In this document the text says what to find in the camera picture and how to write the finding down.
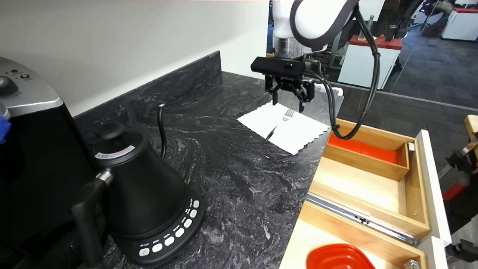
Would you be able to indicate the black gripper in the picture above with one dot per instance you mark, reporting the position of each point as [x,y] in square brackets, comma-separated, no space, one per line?
[284,75]

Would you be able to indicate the silver fork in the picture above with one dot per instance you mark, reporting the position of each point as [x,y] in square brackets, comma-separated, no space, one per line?
[285,117]

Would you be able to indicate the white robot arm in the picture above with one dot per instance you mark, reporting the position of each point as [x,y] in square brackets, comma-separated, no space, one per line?
[298,27]

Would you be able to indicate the orange cloth in drawer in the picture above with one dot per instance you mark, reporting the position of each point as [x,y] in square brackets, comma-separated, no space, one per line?
[366,150]

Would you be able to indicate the right open wooden drawer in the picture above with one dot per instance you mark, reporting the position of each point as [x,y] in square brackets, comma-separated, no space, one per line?
[405,199]

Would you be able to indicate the open wooden drawer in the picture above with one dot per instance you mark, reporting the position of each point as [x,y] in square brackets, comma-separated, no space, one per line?
[316,227]
[405,199]

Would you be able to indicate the left open wooden drawer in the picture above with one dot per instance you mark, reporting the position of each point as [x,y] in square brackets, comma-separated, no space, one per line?
[316,227]

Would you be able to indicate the white paper napkin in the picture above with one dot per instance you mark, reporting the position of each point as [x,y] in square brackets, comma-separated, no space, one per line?
[291,135]

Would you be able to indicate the red collapsible bowl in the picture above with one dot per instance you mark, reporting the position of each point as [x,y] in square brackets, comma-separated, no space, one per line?
[337,256]

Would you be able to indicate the black gooseneck kettle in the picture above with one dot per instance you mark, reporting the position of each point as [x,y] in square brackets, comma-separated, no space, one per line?
[148,208]

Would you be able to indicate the black clamp tools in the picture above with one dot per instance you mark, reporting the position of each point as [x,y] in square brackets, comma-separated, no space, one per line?
[461,197]

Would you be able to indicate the black coffee maker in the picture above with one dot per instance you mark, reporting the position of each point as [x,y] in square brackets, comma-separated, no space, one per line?
[43,160]

